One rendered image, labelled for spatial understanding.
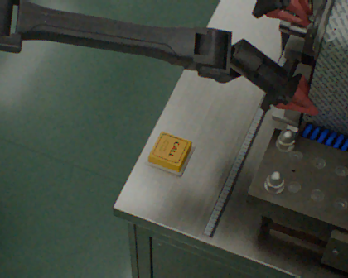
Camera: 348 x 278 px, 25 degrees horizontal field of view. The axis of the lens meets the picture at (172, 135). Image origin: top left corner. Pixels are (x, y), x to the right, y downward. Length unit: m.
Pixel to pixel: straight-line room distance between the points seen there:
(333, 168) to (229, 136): 0.27
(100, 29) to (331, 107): 0.46
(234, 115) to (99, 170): 1.06
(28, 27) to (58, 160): 1.41
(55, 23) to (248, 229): 0.56
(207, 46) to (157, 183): 0.34
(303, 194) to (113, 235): 1.19
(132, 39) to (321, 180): 0.44
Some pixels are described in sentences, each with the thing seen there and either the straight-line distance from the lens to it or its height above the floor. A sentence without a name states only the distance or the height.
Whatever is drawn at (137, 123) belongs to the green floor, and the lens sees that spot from 2.79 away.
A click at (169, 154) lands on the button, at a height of 0.92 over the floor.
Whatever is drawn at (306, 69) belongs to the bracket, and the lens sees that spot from 1.57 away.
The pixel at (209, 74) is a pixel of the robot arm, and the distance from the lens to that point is 1.42.
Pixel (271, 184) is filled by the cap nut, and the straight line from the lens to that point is 1.45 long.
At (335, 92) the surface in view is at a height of 1.14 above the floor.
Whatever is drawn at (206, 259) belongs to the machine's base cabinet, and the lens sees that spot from 1.62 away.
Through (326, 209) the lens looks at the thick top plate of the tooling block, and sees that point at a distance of 1.46.
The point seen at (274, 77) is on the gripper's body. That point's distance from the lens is 1.47.
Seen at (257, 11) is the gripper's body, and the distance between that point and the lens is 1.40.
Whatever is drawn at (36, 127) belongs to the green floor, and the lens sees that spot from 2.82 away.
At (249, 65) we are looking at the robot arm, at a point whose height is 1.17.
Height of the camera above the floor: 2.29
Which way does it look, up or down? 56 degrees down
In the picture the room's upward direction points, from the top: 1 degrees clockwise
